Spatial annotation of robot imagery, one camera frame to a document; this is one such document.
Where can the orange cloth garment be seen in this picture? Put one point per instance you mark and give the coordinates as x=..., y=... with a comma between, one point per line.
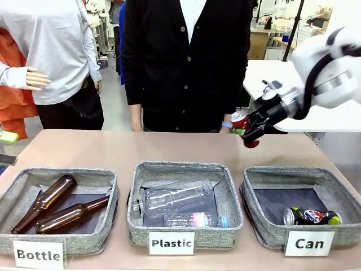
x=14, y=107

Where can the black Pepsi can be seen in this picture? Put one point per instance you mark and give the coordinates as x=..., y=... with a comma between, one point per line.
x=310, y=216

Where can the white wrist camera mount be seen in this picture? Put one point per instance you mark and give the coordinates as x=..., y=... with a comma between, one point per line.
x=270, y=89

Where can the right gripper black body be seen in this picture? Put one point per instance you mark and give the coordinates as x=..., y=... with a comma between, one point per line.
x=269, y=110

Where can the person's black cardigan torso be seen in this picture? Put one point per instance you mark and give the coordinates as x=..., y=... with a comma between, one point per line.
x=169, y=70

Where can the large clear plastic bottle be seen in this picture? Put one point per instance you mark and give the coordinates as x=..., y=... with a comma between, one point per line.
x=175, y=200

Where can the grey fabric basket labelled Can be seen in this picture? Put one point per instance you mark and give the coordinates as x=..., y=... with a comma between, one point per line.
x=324, y=180

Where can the brown wooden cabinet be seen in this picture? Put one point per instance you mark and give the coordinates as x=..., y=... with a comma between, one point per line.
x=258, y=45

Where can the blue-clad person behind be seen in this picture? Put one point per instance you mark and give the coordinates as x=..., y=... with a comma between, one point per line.
x=122, y=42

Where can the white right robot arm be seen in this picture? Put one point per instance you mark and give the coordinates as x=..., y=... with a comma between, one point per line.
x=332, y=79

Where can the white side table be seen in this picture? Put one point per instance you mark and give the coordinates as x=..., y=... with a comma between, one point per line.
x=270, y=73

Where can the crushed red can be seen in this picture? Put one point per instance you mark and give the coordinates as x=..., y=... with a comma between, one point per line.
x=239, y=118

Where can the person's right forearm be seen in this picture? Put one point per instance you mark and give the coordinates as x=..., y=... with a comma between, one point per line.
x=136, y=118

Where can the white Bottle label card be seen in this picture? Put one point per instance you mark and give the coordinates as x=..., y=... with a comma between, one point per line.
x=38, y=254

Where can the mannequin black trousers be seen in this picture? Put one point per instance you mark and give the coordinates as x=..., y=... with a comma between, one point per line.
x=76, y=113

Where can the person's left forearm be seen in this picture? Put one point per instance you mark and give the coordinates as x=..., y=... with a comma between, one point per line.
x=228, y=117

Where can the white Plastic label card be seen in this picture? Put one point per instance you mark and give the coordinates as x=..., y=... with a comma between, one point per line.
x=171, y=243

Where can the white Can label card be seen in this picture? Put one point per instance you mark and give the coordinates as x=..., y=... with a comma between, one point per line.
x=309, y=243

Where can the light blue wristwatch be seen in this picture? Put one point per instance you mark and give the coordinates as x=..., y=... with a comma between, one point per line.
x=226, y=124

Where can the brown glass bottle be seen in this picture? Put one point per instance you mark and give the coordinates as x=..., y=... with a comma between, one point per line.
x=73, y=213
x=53, y=192

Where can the grey fabric basket labelled Bottle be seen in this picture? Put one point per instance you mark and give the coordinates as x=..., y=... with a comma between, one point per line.
x=107, y=197

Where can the black tripod pole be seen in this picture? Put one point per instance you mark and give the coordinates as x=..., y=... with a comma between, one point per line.
x=293, y=28

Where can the small plastic bottle blue cap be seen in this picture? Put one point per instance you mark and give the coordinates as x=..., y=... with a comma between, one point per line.
x=197, y=220

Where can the grey fabric basket labelled Plastic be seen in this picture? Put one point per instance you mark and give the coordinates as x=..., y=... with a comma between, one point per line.
x=225, y=203

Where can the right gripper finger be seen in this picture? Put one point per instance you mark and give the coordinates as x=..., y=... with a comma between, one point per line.
x=253, y=134
x=255, y=118

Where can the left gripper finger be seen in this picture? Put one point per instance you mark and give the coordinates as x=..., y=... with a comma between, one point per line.
x=8, y=160
x=8, y=137

